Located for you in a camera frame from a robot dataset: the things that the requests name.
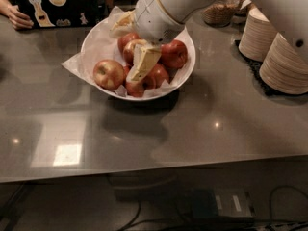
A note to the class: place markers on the black power adapter box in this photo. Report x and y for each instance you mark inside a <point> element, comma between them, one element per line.
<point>221,203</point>

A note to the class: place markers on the white bowl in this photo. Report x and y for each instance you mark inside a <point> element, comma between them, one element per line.
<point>186,64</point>

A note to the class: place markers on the red apple back left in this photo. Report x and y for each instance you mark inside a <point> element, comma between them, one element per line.
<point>122,42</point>

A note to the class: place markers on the black rubber mat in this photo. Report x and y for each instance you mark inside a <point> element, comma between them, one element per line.
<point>255,66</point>

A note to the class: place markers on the rear paper plate stack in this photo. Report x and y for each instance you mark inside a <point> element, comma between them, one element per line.
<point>257,37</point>

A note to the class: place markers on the paper plate stack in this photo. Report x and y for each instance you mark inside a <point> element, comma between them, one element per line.
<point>257,37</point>
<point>283,69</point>

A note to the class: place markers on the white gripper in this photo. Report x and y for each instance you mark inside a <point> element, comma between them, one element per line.
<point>153,19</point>

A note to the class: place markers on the red apple centre top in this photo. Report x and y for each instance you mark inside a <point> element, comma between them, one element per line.
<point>128,51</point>

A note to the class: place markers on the red apple front right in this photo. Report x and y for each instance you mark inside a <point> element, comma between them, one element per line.
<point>159,75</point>

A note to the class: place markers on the person's hand at laptop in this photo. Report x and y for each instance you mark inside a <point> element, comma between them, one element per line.
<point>19,20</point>

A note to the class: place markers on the black laptop with stickers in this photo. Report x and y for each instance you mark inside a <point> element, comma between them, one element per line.
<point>60,13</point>

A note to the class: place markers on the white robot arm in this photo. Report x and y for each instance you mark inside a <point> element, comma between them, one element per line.
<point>288,17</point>

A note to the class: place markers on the front paper plate stack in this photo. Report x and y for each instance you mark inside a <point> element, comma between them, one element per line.
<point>283,69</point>

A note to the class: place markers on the red apple front centre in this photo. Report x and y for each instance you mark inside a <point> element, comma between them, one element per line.
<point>137,89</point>

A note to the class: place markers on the yellowish red apple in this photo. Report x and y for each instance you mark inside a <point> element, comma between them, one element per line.
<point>109,74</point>

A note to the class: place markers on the glass jar with nuts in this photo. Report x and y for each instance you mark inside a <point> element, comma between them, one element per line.
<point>217,15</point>

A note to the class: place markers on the white paper liner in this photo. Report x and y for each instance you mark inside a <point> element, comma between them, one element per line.
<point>96,45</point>

